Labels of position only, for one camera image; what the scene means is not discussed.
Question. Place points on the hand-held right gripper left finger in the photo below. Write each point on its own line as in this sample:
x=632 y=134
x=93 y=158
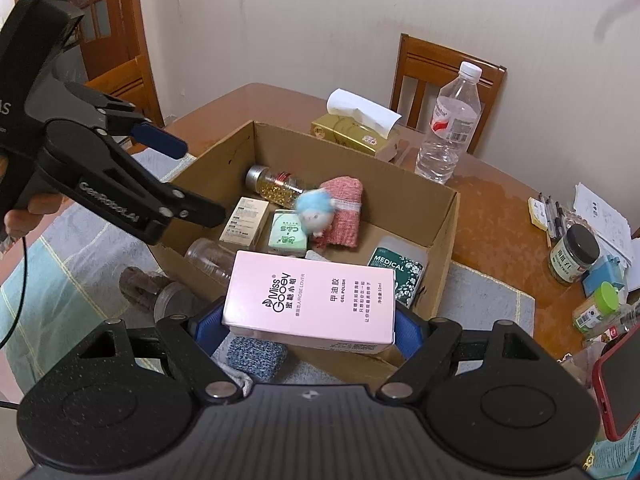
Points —
x=207 y=324

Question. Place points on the wooden door with glass panes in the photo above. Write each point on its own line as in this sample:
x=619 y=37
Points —
x=105 y=5

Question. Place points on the white printed paper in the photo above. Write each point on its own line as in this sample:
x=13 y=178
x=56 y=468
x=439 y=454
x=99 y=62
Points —
x=600 y=215

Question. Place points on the yellow sticky notes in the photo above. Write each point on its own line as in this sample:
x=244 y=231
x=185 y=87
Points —
x=537 y=212

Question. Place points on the translucent box with green label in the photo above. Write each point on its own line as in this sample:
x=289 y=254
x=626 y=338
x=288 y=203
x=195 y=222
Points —
x=397 y=272

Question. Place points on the blue grey knitted sock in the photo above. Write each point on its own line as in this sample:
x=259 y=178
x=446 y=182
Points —
x=257 y=357

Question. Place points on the pink knitted sock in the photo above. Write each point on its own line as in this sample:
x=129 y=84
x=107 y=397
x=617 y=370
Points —
x=347 y=210

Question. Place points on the wooden chair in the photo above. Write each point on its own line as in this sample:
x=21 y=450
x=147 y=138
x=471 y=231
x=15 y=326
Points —
x=135 y=85
x=425 y=65

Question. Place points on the bottle with green cap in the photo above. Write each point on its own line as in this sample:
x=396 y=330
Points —
x=597 y=307

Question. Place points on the cardboard box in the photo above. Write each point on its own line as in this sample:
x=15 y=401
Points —
x=390 y=200

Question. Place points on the beige small box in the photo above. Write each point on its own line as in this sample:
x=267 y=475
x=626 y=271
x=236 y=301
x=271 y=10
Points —
x=245 y=222

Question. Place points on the clear water bottle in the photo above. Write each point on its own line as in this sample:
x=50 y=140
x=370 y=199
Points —
x=447 y=125

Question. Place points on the pale green tissue packet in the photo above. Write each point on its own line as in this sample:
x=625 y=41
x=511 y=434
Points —
x=287 y=232

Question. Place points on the small clear bottle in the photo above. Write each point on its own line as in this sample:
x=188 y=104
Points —
x=622 y=325

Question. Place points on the light blue small box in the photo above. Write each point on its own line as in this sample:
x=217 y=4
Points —
x=607 y=275

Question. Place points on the white sock with blue stripes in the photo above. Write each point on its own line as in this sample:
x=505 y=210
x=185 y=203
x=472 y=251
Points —
x=239 y=380

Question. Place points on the clear plastic bag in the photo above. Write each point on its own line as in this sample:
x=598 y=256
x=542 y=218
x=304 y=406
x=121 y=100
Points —
x=575 y=367

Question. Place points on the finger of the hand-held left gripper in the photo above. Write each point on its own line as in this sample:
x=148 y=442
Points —
x=150 y=195
x=160 y=139

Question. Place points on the teal printed packet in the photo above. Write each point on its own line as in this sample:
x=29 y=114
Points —
x=615 y=460

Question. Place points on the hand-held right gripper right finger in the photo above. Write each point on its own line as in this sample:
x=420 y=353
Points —
x=409 y=331

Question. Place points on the person's left hand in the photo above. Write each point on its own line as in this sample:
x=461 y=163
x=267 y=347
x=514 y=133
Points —
x=42 y=204

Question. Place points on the jar with black lid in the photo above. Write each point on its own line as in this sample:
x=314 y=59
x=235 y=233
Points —
x=572 y=255

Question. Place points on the glass bottle of gold beads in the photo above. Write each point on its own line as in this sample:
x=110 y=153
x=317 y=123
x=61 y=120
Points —
x=277 y=187

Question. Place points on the red phone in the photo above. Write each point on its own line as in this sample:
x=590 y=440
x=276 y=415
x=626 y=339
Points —
x=620 y=385

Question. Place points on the pink box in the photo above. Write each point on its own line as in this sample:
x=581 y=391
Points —
x=310 y=300

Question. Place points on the blue plush toy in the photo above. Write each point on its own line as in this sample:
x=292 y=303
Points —
x=317 y=210

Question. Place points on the clear plastic jar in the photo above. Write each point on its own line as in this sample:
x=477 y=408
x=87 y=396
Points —
x=210 y=260

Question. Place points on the gold tissue box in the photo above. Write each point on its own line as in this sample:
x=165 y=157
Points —
x=355 y=132

